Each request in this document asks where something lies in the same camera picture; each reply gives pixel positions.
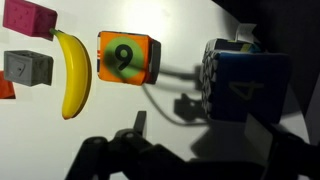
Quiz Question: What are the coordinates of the blue soft block number four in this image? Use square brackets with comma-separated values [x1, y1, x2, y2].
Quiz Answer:
[199, 23, 291, 123]

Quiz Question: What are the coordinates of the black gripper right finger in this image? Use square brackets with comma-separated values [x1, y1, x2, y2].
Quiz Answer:
[245, 114, 320, 180]

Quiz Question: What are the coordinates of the magenta cube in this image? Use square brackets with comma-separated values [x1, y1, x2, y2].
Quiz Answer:
[3, 0, 58, 41]

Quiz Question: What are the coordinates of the yellow banana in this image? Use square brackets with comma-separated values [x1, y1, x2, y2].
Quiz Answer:
[50, 28, 92, 120]

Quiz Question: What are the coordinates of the orange soft block number nine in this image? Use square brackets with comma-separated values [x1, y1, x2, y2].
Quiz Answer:
[97, 31, 161, 86]

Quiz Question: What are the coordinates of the orange cube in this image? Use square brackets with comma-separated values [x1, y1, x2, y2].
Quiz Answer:
[0, 71, 16, 99]

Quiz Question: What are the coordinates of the white round table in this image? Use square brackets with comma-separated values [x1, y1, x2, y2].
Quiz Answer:
[0, 0, 261, 180]

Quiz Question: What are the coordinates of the grey cube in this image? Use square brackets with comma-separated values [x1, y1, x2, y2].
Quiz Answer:
[4, 50, 54, 86]

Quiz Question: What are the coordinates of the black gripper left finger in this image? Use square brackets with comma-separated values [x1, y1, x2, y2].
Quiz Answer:
[65, 110, 188, 180]

